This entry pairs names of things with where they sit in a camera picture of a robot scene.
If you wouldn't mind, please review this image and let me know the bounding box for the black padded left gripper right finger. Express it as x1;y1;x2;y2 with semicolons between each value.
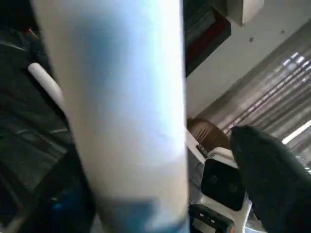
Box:
230;125;311;233

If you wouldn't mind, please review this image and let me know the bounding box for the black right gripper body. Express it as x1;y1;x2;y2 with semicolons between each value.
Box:
189;204;236;233

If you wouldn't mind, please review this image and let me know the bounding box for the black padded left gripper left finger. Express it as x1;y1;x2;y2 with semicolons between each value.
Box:
41;148;98;233

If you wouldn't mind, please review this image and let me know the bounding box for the white plastic table leg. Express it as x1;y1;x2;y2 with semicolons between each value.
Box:
31;0;191;233
28;62;65;105

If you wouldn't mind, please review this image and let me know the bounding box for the brown ribbed cushion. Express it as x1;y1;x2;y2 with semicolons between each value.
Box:
187;118;231;151

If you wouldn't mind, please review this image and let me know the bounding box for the black work mat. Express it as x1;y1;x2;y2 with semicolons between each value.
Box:
0;24;81;233

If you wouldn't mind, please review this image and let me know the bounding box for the grey curtain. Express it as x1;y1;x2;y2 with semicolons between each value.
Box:
189;24;311;158

